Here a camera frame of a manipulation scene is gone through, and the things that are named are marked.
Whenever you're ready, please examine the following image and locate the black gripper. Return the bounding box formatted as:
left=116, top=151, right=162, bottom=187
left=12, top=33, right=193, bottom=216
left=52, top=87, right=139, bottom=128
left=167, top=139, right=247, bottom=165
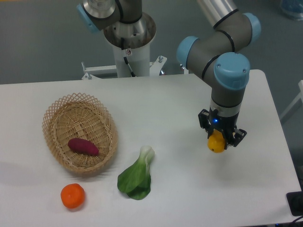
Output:
left=198, top=105, right=247, bottom=149

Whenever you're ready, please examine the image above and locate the purple sweet potato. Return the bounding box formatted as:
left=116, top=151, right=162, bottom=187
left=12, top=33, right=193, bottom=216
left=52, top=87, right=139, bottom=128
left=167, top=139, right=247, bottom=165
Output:
left=68, top=138, right=99, bottom=156

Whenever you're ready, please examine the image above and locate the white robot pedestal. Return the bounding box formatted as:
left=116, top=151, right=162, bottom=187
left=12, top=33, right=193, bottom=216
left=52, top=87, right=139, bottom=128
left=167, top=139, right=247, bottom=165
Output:
left=104, top=13, right=156, bottom=64

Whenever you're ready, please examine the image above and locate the yellow mango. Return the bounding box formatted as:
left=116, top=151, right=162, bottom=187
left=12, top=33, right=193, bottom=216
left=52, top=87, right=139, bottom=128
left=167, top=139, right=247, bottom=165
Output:
left=207, top=130, right=225, bottom=153

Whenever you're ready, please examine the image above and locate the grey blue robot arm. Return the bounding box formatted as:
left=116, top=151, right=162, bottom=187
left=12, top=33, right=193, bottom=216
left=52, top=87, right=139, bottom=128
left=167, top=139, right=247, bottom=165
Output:
left=77, top=0, right=261, bottom=153

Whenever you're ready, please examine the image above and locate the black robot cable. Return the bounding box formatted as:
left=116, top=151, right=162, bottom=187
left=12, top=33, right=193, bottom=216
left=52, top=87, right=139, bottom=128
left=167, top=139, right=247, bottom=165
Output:
left=120, top=37, right=137, bottom=78

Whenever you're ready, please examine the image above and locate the woven wicker basket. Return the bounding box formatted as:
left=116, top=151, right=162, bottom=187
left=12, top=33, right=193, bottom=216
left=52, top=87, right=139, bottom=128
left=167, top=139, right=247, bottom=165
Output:
left=42, top=93, right=118, bottom=175

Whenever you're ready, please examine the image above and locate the black device at edge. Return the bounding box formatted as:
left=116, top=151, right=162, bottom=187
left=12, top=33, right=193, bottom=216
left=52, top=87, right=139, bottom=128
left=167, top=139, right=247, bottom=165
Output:
left=286, top=191, right=303, bottom=216

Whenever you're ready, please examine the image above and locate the orange tangerine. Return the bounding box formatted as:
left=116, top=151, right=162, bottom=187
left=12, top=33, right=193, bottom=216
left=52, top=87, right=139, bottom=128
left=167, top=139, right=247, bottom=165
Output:
left=60, top=183, right=85, bottom=209

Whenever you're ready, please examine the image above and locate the green bok choy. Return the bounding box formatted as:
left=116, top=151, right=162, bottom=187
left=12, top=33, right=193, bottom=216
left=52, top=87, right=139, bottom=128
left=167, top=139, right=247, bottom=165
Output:
left=117, top=146, right=155, bottom=200

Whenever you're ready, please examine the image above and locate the white furniture leg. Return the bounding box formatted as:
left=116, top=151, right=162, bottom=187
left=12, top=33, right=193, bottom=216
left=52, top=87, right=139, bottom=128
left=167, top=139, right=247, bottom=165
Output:
left=279, top=80, right=303, bottom=124

